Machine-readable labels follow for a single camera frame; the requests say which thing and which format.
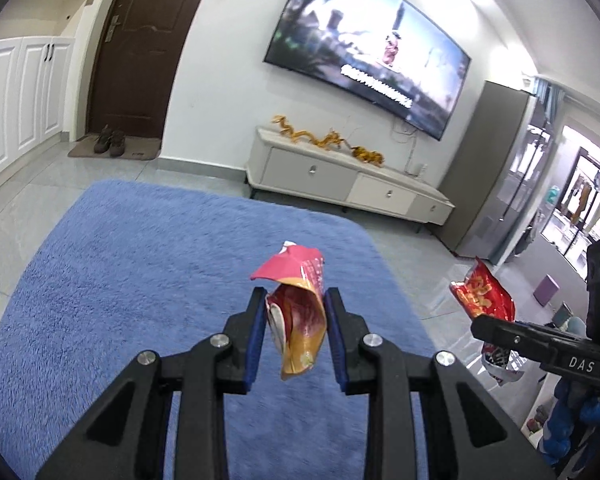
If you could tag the blue shaggy rug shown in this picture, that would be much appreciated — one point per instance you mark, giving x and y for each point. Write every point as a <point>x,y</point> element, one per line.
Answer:
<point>135,266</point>

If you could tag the white TV cabinet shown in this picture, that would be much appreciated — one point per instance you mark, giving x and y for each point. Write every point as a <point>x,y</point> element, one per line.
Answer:
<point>301,169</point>

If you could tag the white wall cabinets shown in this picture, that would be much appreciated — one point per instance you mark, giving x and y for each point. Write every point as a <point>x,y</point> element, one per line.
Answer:
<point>33,88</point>

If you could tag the grey refrigerator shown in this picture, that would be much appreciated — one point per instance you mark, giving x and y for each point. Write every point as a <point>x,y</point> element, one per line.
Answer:
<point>495,171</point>

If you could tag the wall-mounted television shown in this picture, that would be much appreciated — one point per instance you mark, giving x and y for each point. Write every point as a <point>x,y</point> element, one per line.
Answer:
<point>386,52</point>

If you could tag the red colourful snack bag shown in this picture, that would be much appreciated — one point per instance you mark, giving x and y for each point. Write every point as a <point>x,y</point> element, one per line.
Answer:
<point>480,293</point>

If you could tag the pair of brown shoes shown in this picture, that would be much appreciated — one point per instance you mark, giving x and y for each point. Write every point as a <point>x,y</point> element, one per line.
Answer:
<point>110,141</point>

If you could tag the golden dragon ornament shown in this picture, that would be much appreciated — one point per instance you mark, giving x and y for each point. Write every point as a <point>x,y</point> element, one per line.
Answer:
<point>332,141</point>

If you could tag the pink yellow snack bag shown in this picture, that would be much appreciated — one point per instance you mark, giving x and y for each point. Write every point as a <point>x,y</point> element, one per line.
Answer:
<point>295,309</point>

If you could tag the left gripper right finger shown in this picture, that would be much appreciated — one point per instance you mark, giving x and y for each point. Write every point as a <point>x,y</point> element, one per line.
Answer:
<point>467,434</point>

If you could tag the purple stool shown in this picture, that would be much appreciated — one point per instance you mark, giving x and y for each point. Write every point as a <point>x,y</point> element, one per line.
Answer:
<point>546,290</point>

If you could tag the brown door mat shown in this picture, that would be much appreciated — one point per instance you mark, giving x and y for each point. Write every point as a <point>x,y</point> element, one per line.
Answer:
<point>135,148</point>

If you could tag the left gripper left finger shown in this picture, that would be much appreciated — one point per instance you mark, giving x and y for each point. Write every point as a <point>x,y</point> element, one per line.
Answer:
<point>123,434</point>

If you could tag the dark brown door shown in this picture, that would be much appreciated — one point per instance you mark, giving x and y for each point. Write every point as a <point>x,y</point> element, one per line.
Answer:
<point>135,66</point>

